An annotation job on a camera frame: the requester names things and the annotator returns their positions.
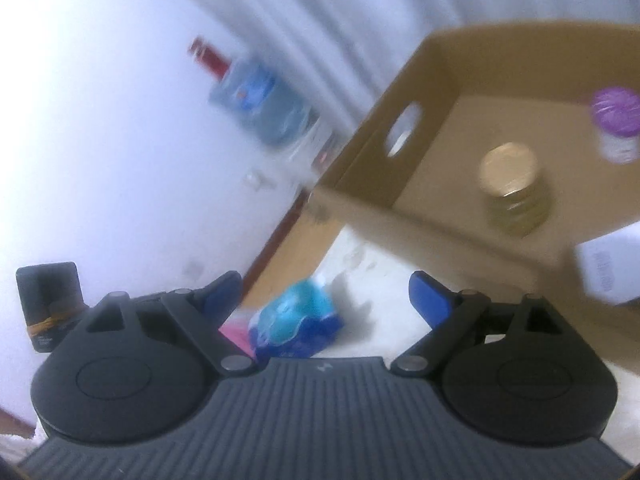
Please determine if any purple-lidded air freshener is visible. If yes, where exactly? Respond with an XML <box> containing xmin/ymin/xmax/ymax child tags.
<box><xmin>589</xmin><ymin>87</ymin><xmax>640</xmax><ymax>165</ymax></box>

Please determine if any gold-capped glass jar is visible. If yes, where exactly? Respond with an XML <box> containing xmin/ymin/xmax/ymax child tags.
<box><xmin>477</xmin><ymin>142</ymin><xmax>554</xmax><ymax>239</ymax></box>

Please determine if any pink packet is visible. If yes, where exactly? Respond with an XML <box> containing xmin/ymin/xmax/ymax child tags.
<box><xmin>220</xmin><ymin>310</ymin><xmax>258</xmax><ymax>356</ymax></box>

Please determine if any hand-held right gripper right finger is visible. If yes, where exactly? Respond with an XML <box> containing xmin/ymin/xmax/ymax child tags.
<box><xmin>389</xmin><ymin>270</ymin><xmax>563</xmax><ymax>377</ymax></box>

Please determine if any white paper box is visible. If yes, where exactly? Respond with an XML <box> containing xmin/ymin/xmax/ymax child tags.
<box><xmin>575</xmin><ymin>225</ymin><xmax>640</xmax><ymax>307</ymax></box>

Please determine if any black box device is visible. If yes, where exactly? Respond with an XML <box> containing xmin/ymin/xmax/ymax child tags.
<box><xmin>16</xmin><ymin>261</ymin><xmax>90</xmax><ymax>354</ymax></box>

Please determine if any white curtain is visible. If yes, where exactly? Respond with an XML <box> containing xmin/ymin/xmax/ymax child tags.
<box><xmin>145</xmin><ymin>0</ymin><xmax>640</xmax><ymax>131</ymax></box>

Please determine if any blue tissue packet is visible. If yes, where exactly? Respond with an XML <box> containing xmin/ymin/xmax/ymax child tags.
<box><xmin>248</xmin><ymin>280</ymin><xmax>346</xmax><ymax>361</ymax></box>

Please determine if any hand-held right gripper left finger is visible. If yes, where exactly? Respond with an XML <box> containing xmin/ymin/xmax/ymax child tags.
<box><xmin>87</xmin><ymin>270</ymin><xmax>253</xmax><ymax>376</ymax></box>

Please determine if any brown cardboard box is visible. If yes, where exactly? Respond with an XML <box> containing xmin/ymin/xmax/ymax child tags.
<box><xmin>307</xmin><ymin>20</ymin><xmax>640</xmax><ymax>376</ymax></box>

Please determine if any large red-capped water jug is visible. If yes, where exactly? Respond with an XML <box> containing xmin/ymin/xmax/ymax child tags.
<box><xmin>187</xmin><ymin>36</ymin><xmax>321</xmax><ymax>150</ymax></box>

